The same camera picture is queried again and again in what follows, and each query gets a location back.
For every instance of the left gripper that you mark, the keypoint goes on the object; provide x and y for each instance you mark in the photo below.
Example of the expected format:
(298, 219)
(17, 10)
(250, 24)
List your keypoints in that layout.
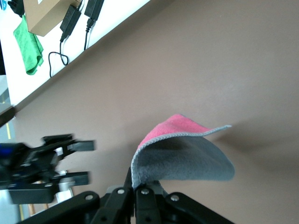
(28, 163)

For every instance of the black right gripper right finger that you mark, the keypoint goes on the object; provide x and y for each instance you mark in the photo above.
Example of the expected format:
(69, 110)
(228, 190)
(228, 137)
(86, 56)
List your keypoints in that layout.
(147, 207)

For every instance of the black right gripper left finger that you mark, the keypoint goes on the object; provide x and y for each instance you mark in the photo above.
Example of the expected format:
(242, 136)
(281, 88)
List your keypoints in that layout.
(116, 207)

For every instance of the grey and pink towel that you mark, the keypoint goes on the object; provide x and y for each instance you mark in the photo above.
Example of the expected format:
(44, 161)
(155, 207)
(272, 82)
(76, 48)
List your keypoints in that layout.
(182, 163)

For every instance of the green cloth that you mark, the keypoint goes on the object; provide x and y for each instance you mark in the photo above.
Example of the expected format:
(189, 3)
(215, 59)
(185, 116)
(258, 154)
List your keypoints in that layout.
(29, 46)

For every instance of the large black power adapter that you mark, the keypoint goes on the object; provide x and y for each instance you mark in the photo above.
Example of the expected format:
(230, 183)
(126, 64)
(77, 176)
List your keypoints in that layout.
(70, 21)

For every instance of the brown table cover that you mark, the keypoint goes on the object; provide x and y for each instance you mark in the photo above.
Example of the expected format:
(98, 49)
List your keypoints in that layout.
(187, 70)

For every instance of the brown cardboard box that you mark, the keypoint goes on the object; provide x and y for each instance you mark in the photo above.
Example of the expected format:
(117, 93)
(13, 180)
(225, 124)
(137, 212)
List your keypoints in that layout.
(46, 16)

